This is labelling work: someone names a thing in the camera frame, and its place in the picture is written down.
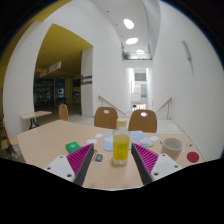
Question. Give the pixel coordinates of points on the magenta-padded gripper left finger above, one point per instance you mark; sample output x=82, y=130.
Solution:
x=78, y=160

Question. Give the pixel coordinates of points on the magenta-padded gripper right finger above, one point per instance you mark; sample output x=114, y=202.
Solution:
x=146, y=158

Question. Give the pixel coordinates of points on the flat round red coaster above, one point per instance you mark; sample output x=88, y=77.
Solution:
x=193, y=157

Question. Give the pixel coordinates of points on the small green box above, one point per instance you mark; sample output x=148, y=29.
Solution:
x=73, y=147

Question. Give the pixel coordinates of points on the wooden stair handrail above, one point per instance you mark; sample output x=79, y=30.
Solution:
x=165, y=104
x=111, y=104

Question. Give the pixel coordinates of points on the round ceiling lights group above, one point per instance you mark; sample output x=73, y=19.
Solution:
x=128, y=23

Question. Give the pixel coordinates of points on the green balcony plant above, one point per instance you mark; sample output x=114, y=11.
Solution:
x=125, y=55

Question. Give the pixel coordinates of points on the white mug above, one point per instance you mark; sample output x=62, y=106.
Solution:
x=171, y=148

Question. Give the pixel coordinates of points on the white hanging sign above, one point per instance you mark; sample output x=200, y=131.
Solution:
x=50, y=69

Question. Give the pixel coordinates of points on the light blue booklet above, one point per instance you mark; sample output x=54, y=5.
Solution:
x=108, y=141

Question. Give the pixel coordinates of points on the small white paper piece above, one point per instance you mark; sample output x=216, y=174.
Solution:
x=98, y=135
x=154, y=138
x=91, y=141

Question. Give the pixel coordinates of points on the wooden chair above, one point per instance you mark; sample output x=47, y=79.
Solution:
x=63, y=111
x=142, y=124
x=106, y=120

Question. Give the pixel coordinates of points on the dark wall sign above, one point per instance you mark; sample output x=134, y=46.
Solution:
x=86, y=79

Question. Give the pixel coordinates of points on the yellow drink bottle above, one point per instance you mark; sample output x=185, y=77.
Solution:
x=121, y=146

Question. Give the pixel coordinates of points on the small wooden side table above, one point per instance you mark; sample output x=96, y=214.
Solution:
x=35, y=114

